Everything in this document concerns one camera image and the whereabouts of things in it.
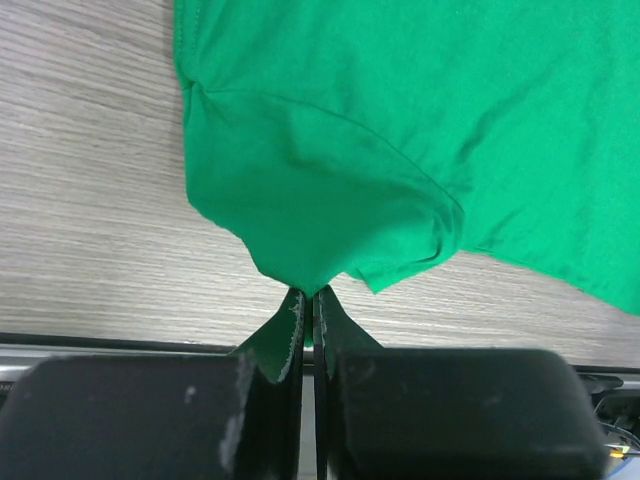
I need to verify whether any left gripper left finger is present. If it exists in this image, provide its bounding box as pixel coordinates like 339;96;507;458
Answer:
1;290;305;479

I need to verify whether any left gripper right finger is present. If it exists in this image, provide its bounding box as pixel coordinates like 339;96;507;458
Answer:
311;288;608;479

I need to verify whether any green t shirt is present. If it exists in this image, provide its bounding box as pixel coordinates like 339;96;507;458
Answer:
173;1;639;318

